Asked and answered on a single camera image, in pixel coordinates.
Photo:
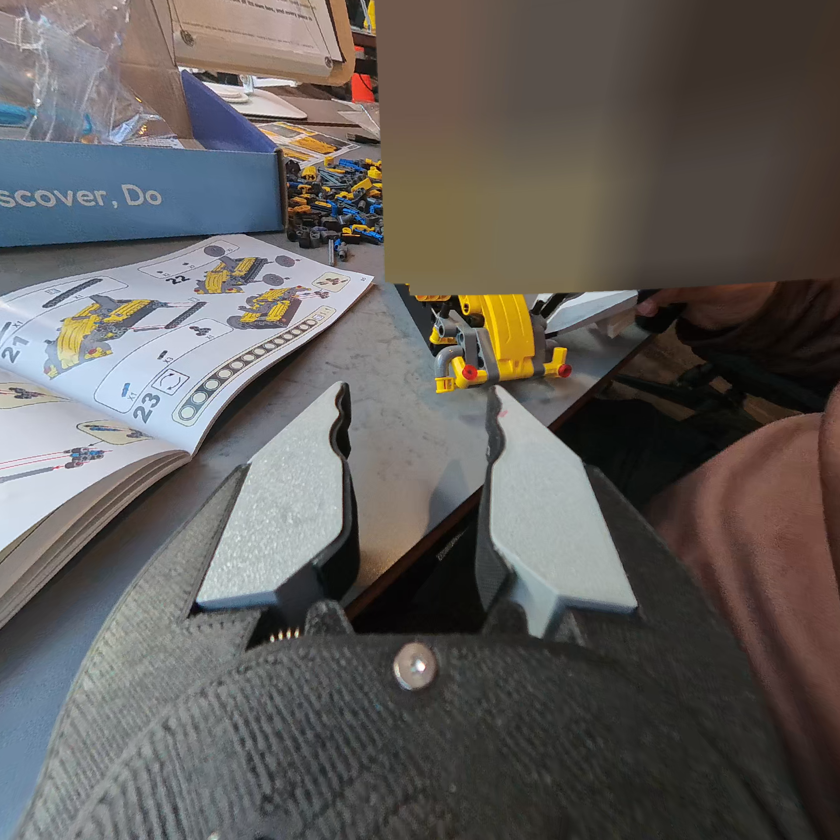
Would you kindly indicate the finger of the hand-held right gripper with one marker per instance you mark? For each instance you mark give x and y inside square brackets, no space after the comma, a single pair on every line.
[590,308]

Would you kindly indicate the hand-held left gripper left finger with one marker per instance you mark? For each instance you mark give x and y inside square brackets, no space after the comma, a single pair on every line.
[282,525]

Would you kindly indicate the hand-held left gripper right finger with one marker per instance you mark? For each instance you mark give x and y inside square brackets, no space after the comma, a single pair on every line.
[551,525]

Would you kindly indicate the yellow toy vehicle model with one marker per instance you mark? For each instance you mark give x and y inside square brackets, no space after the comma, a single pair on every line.
[499,334]

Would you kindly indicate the person's right forearm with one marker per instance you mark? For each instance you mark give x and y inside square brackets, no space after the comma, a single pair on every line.
[754,315]

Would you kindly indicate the person's right hand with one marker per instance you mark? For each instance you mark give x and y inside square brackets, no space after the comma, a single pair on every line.
[656,304]

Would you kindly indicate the open instruction booklet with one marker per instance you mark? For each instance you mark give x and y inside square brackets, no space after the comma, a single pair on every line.
[197,315]

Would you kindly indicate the pile of loose building pieces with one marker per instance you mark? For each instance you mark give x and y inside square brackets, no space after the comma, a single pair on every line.
[328,197]

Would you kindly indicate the orange traffic cone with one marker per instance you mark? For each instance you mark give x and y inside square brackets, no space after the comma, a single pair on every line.
[364,88]

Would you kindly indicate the yellow printed leaflet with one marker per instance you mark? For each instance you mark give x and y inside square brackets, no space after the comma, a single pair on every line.
[308,141]

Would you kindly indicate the blue cardboard box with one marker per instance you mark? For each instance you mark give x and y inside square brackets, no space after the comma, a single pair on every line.
[131,197]

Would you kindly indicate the white flat stand base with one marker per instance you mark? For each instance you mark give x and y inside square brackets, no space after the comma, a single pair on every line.
[262,102]

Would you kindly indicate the wooden sign board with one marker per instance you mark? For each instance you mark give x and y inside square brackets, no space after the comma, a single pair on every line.
[262,33]

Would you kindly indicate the crumpled clear plastic bag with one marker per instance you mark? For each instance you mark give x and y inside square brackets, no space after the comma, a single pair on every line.
[65,79]

